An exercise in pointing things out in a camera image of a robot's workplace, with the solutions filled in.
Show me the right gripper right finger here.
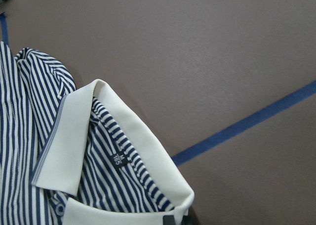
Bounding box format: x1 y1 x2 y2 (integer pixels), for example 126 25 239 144
183 207 200 225

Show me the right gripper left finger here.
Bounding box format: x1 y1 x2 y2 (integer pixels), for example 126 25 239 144
163 215 175 225

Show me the blue white striped polo shirt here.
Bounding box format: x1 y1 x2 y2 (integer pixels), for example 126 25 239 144
0 43 194 225

